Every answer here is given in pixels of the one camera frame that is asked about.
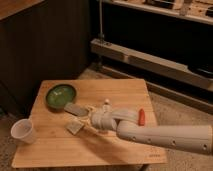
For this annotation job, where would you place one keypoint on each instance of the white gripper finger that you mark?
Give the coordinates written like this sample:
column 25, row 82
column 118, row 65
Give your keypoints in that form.
column 89, row 109
column 87, row 124

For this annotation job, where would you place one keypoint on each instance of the red marker pen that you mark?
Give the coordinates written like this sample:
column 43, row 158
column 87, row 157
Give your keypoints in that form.
column 142, row 117

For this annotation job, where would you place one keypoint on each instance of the white plastic cup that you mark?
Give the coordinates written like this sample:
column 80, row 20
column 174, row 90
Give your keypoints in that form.
column 24, row 131

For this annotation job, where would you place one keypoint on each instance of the metal vertical pole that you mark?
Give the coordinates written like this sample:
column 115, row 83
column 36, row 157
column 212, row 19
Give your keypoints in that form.
column 101, row 34

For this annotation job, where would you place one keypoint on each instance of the grey eraser block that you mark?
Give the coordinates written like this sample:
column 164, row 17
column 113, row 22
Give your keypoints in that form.
column 76, row 110

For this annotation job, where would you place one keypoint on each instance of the green ceramic bowl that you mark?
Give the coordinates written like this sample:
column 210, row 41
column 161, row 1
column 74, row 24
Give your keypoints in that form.
column 59, row 95

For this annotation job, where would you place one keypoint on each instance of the grey metal shelf beam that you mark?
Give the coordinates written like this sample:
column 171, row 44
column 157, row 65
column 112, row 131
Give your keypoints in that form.
column 151, row 63

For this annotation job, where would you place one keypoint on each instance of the upper cluttered shelf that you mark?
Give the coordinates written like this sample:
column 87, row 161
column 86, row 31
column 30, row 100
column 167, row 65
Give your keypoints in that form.
column 193, row 10

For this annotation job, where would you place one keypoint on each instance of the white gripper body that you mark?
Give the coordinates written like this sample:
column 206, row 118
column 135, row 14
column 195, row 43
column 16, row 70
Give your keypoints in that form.
column 101, row 118

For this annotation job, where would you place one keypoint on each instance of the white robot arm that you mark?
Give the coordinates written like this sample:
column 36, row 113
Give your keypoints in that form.
column 127, row 124

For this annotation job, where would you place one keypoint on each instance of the wooden folding table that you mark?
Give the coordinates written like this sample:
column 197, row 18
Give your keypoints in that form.
column 56, row 147

